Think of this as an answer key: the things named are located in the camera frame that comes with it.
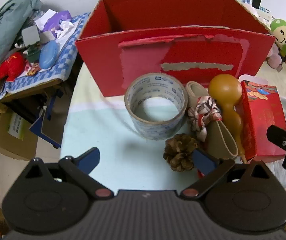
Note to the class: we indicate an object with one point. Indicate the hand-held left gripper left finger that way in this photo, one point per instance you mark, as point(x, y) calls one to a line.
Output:
point(89, 158)

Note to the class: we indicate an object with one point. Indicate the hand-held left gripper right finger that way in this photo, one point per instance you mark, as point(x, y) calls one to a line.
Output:
point(204, 161)

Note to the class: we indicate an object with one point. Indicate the red patterned gift bag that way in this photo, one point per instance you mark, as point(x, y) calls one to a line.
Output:
point(260, 120)

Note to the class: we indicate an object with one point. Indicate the beige belt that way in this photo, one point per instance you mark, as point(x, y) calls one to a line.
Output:
point(220, 140)

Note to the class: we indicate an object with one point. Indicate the brown pine cone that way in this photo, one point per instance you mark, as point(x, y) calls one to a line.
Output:
point(178, 152)

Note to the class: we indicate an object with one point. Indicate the red white patterned scarf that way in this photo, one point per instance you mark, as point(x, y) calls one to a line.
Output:
point(203, 112)

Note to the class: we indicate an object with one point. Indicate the brown gourd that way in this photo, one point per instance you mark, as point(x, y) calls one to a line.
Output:
point(224, 87)

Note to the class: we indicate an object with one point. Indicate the printed packing tape roll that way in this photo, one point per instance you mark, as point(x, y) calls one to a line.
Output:
point(138, 90)

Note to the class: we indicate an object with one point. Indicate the red cardboard box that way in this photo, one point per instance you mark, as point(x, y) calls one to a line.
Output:
point(183, 55)

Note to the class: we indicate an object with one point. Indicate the mauve plush toy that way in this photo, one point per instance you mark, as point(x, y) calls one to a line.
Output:
point(275, 60)

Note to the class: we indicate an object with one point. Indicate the brown cardboard box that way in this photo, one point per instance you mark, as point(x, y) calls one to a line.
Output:
point(10, 135)

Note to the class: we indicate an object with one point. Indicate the blue checkered cloth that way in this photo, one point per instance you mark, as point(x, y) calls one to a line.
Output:
point(63, 55)

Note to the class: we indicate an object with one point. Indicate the blue oval case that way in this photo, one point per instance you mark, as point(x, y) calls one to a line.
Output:
point(48, 55)

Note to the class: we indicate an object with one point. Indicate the dark green small object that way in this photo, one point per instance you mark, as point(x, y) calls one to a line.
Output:
point(33, 53)

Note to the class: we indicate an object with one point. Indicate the red plush toy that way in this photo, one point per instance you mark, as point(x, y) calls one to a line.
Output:
point(10, 66)

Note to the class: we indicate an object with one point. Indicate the white power strip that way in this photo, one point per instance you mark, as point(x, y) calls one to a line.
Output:
point(264, 12)

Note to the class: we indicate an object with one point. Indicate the white crumpled tissue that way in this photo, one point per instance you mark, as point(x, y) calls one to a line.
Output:
point(64, 27)

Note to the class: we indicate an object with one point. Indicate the grey square box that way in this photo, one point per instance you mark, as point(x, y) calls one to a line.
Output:
point(30, 35)

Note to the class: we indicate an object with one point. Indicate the black charger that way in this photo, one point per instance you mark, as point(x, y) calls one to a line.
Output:
point(256, 0)

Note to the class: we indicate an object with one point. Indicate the purple tissue pack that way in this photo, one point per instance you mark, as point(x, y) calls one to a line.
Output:
point(55, 20)

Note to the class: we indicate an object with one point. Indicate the white paper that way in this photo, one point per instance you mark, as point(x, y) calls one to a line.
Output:
point(44, 17)

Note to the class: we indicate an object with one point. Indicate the grey-green cloth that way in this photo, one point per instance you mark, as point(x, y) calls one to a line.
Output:
point(8, 17)

